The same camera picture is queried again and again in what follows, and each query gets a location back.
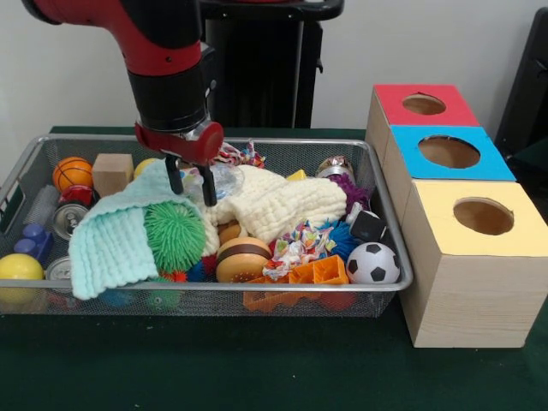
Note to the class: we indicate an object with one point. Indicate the small green spiky ball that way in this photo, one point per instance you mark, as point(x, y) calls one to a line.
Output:
point(175, 238)

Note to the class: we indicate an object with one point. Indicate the clear shallow bin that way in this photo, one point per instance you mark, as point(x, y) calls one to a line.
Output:
point(282, 154)

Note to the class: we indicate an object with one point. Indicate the pale wooden block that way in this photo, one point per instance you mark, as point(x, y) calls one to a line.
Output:
point(113, 173)

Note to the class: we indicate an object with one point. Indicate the black and white soccer ball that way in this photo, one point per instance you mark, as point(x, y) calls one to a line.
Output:
point(373, 263)

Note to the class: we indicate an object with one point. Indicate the orange plastic toy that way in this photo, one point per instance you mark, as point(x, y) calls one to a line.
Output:
point(301, 278)

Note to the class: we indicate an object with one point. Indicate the toy burger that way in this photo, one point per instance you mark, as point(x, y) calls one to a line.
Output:
point(242, 261)

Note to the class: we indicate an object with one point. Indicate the mint green cloth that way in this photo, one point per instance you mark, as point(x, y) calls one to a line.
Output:
point(107, 248)

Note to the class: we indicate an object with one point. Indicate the wooden box with three holes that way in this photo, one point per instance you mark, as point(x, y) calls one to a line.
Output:
point(462, 300)

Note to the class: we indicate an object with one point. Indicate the silver can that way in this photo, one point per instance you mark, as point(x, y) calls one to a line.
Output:
point(68, 220)

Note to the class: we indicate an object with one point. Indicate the dark green table cloth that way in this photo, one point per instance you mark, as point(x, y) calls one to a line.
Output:
point(257, 368)

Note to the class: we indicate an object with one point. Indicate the small orange basketball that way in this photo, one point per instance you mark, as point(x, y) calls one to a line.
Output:
point(73, 173)

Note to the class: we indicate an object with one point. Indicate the yellow ball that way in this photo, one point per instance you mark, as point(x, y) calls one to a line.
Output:
point(19, 267)

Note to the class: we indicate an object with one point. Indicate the purple plastic toy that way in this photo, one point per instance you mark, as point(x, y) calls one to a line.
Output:
point(32, 241)

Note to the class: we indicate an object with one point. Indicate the black stand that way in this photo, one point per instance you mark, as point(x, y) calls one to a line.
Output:
point(531, 103)

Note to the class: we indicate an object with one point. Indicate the colourful dotted packet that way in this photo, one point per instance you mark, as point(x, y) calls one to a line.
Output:
point(300, 244)

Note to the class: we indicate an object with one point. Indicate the cream yellow cloth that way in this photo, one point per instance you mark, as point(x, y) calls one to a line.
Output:
point(274, 204)

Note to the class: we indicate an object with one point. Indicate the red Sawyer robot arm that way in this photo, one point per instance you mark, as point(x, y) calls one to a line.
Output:
point(163, 51)

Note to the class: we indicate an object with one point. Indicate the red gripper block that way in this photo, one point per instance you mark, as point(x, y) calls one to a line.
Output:
point(180, 141)

